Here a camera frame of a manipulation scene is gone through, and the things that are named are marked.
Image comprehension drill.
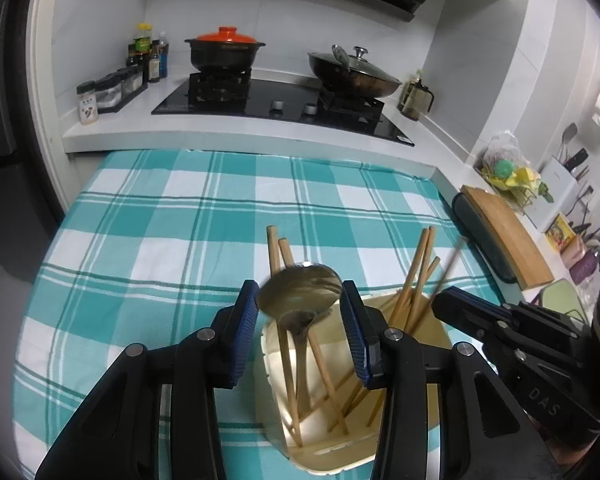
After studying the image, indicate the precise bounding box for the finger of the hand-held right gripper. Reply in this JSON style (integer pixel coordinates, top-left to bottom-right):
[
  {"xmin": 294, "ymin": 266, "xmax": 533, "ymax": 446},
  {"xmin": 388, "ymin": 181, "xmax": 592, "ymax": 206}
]
[
  {"xmin": 441, "ymin": 286, "xmax": 519, "ymax": 324},
  {"xmin": 431, "ymin": 293, "xmax": 502, "ymax": 344}
]

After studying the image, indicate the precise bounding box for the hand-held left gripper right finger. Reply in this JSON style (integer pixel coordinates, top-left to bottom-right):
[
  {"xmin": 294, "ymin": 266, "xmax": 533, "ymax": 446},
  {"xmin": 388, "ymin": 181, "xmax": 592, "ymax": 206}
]
[{"xmin": 340, "ymin": 279, "xmax": 564, "ymax": 480}]

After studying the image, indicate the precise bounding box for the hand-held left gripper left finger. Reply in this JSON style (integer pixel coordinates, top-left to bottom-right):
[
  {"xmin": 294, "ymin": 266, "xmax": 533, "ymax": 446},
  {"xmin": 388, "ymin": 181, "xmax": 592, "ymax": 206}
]
[{"xmin": 35, "ymin": 279, "xmax": 261, "ymax": 480}]

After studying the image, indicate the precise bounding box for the cream utensil box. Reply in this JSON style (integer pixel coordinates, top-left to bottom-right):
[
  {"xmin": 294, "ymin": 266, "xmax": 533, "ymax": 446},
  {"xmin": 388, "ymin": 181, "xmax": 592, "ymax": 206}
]
[{"xmin": 252, "ymin": 289, "xmax": 454, "ymax": 477}]

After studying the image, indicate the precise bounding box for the metal spoon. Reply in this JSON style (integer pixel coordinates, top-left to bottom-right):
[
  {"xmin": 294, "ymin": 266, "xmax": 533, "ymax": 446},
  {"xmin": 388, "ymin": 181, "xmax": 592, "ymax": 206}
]
[
  {"xmin": 279, "ymin": 309, "xmax": 317, "ymax": 411},
  {"xmin": 256, "ymin": 261, "xmax": 344, "ymax": 411}
]

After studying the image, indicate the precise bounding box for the person's right hand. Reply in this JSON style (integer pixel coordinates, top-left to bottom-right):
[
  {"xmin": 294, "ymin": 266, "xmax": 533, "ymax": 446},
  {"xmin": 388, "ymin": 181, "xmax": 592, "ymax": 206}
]
[{"xmin": 550, "ymin": 430, "xmax": 599, "ymax": 480}]

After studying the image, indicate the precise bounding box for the light green board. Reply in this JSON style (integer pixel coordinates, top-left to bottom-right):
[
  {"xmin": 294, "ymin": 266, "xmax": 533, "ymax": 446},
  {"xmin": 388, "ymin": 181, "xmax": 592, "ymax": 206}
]
[{"xmin": 536, "ymin": 280, "xmax": 589, "ymax": 322}]

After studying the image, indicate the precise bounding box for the black tray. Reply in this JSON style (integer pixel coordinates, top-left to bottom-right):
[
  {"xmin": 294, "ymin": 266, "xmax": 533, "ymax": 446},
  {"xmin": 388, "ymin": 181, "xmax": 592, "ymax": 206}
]
[{"xmin": 451, "ymin": 192, "xmax": 524, "ymax": 284}]

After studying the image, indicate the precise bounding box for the wooden cutting board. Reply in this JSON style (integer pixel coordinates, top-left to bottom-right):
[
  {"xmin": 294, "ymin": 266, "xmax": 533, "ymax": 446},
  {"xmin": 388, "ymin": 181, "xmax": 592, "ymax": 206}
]
[{"xmin": 460, "ymin": 185, "xmax": 556, "ymax": 289}]

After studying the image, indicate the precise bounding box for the yellow packet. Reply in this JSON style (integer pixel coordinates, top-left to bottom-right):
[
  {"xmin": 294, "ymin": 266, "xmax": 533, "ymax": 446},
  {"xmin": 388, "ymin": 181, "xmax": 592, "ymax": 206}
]
[{"xmin": 545, "ymin": 214, "xmax": 577, "ymax": 252}]

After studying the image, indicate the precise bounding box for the pink pouch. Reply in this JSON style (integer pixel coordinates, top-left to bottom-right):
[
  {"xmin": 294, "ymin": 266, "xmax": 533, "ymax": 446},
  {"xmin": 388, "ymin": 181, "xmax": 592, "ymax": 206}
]
[{"xmin": 562, "ymin": 235, "xmax": 589, "ymax": 267}]

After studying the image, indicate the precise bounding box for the teal checked tablecloth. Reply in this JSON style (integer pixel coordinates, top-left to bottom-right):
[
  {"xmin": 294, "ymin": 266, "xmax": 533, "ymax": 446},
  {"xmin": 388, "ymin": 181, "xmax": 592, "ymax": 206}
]
[{"xmin": 12, "ymin": 149, "xmax": 496, "ymax": 480}]

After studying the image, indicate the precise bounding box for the yellow cloth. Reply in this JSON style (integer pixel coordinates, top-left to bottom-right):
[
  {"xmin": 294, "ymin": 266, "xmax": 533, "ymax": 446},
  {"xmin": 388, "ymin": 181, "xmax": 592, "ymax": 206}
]
[{"xmin": 485, "ymin": 165, "xmax": 544, "ymax": 194}]

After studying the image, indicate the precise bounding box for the white knife block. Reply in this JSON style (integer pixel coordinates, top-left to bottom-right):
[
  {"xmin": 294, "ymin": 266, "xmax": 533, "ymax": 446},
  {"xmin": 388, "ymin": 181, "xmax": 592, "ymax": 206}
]
[{"xmin": 536, "ymin": 155, "xmax": 589, "ymax": 234}]

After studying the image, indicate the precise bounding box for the clear plastic bag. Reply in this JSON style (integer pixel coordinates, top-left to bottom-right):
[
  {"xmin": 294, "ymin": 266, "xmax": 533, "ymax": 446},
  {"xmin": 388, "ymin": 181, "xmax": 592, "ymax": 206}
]
[{"xmin": 480, "ymin": 131, "xmax": 532, "ymax": 177}]

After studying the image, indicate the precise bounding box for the grey spatula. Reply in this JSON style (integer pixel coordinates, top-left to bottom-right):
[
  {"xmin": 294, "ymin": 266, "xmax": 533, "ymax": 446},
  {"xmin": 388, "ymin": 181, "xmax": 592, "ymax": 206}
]
[{"xmin": 559, "ymin": 122, "xmax": 579, "ymax": 159}]

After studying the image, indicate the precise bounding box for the glass french press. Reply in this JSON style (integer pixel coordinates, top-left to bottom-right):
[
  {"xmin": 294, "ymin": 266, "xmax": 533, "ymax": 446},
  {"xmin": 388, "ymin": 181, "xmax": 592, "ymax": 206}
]
[{"xmin": 399, "ymin": 71, "xmax": 434, "ymax": 122}]

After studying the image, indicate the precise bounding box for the black burner grate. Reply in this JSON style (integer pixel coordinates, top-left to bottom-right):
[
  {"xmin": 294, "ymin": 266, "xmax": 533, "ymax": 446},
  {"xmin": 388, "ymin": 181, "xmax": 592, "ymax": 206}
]
[
  {"xmin": 187, "ymin": 71, "xmax": 254, "ymax": 104},
  {"xmin": 320, "ymin": 91, "xmax": 385, "ymax": 127}
]

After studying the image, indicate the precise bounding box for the white kitchen counter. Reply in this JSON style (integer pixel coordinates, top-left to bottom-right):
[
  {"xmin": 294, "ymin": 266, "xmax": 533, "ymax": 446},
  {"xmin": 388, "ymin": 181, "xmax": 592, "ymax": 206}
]
[{"xmin": 61, "ymin": 72, "xmax": 596, "ymax": 321}]

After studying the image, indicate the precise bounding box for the black glass gas cooktop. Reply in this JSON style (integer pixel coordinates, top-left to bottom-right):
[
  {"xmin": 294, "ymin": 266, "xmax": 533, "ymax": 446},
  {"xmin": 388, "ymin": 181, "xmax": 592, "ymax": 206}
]
[{"xmin": 151, "ymin": 72, "xmax": 415, "ymax": 147}]

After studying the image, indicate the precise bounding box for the black wok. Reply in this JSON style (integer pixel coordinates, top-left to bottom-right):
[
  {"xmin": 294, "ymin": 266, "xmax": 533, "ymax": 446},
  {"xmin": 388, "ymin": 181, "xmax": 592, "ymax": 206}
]
[{"xmin": 307, "ymin": 51, "xmax": 404, "ymax": 99}]

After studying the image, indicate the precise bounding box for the glass wok lid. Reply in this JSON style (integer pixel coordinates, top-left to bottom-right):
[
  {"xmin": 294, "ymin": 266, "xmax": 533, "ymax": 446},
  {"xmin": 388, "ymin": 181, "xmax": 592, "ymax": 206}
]
[{"xmin": 320, "ymin": 46, "xmax": 383, "ymax": 80}]

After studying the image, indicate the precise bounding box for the row of spice jars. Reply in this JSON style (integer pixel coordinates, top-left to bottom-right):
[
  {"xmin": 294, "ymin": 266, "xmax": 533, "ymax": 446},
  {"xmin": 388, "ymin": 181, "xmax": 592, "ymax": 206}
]
[{"xmin": 94, "ymin": 66, "xmax": 149, "ymax": 113}]

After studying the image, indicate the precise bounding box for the black clay pot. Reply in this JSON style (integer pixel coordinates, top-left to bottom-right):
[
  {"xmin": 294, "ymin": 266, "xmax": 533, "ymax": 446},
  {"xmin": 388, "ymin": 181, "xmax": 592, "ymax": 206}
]
[{"xmin": 184, "ymin": 37, "xmax": 266, "ymax": 74}]

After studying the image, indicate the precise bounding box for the white black-lidded spice jar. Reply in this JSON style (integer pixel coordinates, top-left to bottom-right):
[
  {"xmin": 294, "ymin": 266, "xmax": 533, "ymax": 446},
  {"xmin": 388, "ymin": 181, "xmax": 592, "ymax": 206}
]
[{"xmin": 76, "ymin": 81, "xmax": 100, "ymax": 126}]

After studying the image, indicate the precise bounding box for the brown sauce bottle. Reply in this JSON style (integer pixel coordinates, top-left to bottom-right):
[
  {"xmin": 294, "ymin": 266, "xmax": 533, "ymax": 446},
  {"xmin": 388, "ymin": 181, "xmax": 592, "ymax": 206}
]
[{"xmin": 147, "ymin": 40, "xmax": 162, "ymax": 84}]

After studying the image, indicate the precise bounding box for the blue-labelled bottle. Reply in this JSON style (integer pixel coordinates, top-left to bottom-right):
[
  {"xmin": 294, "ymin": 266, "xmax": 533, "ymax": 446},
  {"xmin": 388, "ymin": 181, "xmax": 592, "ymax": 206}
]
[{"xmin": 157, "ymin": 30, "xmax": 171, "ymax": 80}]

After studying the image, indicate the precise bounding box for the orange pot lid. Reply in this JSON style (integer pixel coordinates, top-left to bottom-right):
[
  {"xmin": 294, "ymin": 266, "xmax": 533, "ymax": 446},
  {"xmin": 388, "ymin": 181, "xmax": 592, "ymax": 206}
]
[{"xmin": 187, "ymin": 26, "xmax": 261, "ymax": 47}]

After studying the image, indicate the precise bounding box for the yellow-capped oil bottle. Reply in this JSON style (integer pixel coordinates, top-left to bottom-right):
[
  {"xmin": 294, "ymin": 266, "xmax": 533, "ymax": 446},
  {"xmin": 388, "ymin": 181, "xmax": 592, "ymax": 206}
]
[{"xmin": 132, "ymin": 22, "xmax": 154, "ymax": 68}]

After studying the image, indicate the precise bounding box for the dark grey refrigerator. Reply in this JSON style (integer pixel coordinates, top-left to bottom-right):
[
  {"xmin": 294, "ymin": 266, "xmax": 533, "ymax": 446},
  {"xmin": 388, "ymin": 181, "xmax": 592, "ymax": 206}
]
[{"xmin": 0, "ymin": 0, "xmax": 66, "ymax": 271}]

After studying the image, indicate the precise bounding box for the wire basket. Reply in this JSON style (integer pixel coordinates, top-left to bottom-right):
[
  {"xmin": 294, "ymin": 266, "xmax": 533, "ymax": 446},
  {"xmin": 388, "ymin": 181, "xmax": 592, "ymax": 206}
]
[{"xmin": 500, "ymin": 180, "xmax": 542, "ymax": 217}]

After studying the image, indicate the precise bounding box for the black-handled knife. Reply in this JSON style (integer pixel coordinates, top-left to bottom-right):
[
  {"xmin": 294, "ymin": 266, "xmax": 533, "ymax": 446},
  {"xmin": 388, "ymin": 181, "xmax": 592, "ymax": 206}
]
[{"xmin": 565, "ymin": 147, "xmax": 590, "ymax": 172}]

